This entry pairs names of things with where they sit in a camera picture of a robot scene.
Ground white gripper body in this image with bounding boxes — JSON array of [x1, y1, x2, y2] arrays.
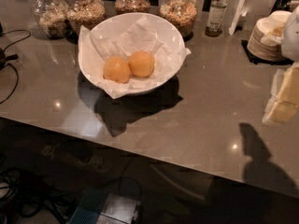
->
[[281, 6, 299, 62]]

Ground black cable on table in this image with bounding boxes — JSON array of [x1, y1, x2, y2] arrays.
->
[[0, 28, 32, 105]]

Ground white paper napkin liner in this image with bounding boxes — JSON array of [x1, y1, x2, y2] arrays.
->
[[78, 15, 192, 100]]

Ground glass cereal jar far left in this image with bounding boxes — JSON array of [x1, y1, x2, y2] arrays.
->
[[31, 0, 73, 39]]

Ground black cables on floor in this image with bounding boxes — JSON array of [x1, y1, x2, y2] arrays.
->
[[0, 152, 78, 224]]

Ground white card stand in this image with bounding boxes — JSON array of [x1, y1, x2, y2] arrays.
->
[[229, 0, 247, 35]]

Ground white ceramic bowl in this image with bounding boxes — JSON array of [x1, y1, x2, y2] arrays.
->
[[78, 12, 186, 97]]

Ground orange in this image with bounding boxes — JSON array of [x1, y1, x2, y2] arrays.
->
[[103, 56, 131, 83], [128, 50, 155, 77]]

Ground metal box on floor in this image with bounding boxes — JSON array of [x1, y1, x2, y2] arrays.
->
[[68, 188, 141, 224]]

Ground glass cereal jar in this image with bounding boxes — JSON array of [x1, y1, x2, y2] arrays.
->
[[31, 0, 73, 39], [159, 0, 197, 38], [67, 0, 106, 35], [115, 0, 150, 14]]

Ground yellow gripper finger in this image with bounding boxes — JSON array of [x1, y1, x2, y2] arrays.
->
[[262, 63, 299, 125]]

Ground clear glass bottle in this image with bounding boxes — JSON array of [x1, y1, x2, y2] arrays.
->
[[205, 0, 228, 37]]

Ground stack of white plates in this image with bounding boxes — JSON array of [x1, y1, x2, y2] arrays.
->
[[247, 10, 291, 62]]

